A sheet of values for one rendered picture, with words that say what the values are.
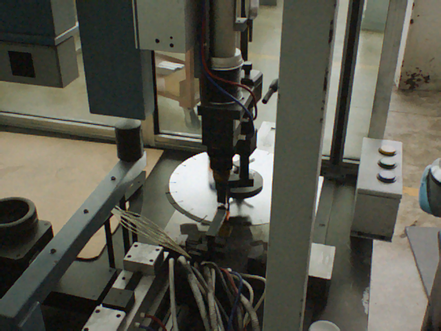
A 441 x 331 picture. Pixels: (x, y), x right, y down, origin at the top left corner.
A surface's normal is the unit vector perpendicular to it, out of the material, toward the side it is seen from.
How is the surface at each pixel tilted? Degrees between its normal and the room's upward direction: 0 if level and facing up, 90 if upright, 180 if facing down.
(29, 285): 0
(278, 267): 90
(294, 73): 90
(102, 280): 0
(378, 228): 90
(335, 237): 0
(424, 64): 90
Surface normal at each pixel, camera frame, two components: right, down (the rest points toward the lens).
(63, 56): 0.96, 0.15
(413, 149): 0.00, -0.86
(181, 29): -0.27, 0.50
